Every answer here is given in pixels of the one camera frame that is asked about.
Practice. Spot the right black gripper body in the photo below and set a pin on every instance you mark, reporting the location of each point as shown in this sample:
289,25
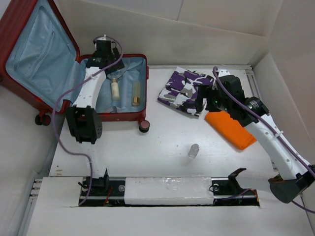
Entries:
214,103

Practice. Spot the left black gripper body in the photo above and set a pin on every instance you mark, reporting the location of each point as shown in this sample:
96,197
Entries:
114,56

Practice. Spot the gold bottle clear cap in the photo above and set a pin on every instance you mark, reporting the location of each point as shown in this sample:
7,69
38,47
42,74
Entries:
115,89

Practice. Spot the purple camouflage garment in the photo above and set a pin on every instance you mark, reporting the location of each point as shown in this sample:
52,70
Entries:
180,91

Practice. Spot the orange cloth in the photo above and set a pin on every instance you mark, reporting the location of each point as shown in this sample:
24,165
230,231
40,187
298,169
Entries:
230,129

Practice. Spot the small clear plastic bottle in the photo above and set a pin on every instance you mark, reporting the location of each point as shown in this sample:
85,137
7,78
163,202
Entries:
194,150

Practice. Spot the red hard-shell suitcase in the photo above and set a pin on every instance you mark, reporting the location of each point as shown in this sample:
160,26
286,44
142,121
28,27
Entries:
41,62

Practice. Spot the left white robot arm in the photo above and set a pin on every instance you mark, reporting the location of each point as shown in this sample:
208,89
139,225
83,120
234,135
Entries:
83,121

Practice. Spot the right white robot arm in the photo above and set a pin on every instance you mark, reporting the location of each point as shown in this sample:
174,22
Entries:
294,173

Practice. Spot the white foam block on rail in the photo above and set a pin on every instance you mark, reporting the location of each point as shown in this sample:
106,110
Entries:
168,191

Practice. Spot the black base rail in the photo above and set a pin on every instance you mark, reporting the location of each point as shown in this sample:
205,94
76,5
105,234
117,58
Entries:
112,195

